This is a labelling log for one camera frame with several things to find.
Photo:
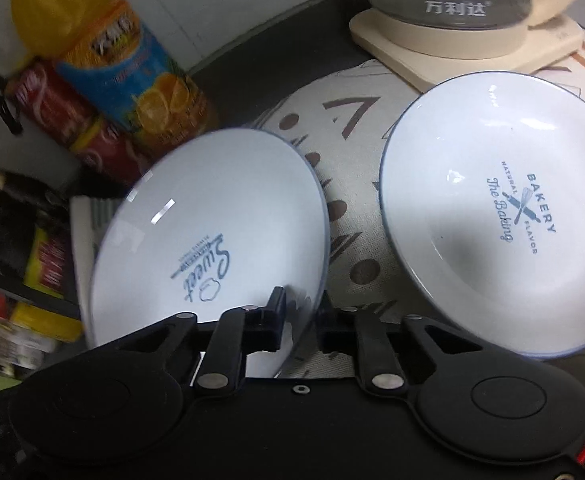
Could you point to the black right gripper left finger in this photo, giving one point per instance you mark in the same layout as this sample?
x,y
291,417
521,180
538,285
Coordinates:
x,y
239,333

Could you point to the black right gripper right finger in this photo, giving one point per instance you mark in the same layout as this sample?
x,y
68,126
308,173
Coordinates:
x,y
363,337

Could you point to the white plate Sweet print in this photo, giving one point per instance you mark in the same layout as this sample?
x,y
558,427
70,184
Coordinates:
x,y
219,223

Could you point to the white plate Bakery print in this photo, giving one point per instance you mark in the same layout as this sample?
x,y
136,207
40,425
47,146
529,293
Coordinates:
x,y
482,194

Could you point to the lower red soda can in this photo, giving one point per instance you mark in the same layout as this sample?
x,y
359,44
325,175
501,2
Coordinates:
x,y
109,150

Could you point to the red soda can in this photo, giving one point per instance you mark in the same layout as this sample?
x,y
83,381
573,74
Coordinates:
x,y
109,150
50,102

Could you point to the dark soy sauce bottle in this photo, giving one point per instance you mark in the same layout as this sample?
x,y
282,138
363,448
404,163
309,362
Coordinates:
x,y
35,246

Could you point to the cream kettle base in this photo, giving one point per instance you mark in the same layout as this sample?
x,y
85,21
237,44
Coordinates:
x,y
426,57

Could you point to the upper red soda can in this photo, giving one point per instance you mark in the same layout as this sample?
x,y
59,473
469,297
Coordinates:
x,y
50,102

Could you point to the orange juice bottle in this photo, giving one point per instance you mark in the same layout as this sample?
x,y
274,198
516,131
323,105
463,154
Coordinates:
x,y
108,54

